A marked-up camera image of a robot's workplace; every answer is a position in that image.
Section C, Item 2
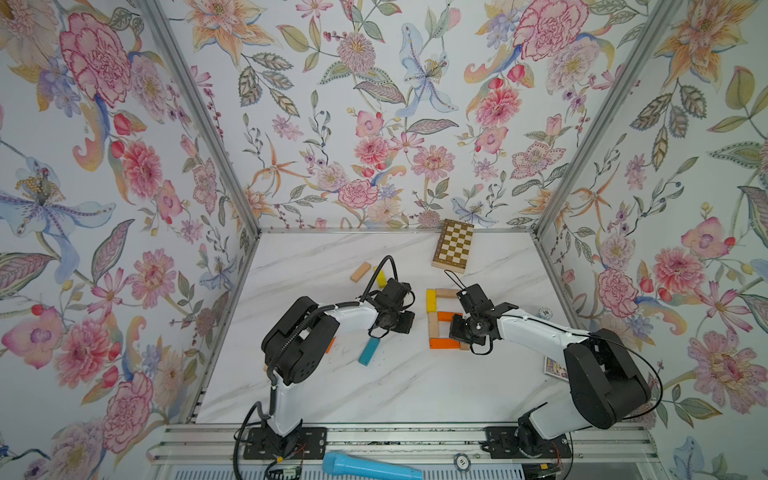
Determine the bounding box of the aluminium right corner post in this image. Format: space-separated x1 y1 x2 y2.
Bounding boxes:
530 1 680 240

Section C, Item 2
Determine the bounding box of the small card box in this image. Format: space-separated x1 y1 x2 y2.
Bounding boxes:
543 357 569 381

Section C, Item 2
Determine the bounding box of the natural wood block top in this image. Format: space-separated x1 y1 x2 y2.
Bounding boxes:
435 288 459 299

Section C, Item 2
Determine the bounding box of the wooden chessboard box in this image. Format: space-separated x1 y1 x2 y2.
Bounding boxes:
431 219 474 274

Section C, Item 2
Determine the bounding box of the yellow block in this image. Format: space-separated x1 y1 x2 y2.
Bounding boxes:
426 289 437 314
376 271 388 289

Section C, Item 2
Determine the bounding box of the aluminium corner post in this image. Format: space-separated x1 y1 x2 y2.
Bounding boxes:
530 1 680 240
137 0 261 240

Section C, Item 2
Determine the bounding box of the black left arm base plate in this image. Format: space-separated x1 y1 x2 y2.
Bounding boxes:
242 422 328 461

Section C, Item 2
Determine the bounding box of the orange block diagonal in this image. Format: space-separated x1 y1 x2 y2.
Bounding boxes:
325 337 336 354

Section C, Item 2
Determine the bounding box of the teal block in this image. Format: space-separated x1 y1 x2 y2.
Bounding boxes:
358 337 381 366

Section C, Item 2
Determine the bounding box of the aluminium left corner post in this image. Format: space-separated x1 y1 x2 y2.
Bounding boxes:
137 0 261 240

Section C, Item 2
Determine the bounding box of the blue microphone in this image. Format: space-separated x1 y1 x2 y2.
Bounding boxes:
322 452 424 480

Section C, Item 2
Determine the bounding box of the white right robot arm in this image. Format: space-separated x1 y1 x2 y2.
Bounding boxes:
449 284 652 441

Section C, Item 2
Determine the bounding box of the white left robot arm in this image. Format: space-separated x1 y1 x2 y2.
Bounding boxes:
261 278 415 438

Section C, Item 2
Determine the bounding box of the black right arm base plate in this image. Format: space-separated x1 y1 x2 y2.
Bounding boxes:
480 404 573 459

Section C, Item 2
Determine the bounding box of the orange block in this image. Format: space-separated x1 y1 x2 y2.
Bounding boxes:
437 311 455 322
429 338 461 350

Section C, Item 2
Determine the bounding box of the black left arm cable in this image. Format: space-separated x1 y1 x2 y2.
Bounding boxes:
232 254 400 480

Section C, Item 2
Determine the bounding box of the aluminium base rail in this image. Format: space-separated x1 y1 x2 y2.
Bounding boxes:
148 423 658 465

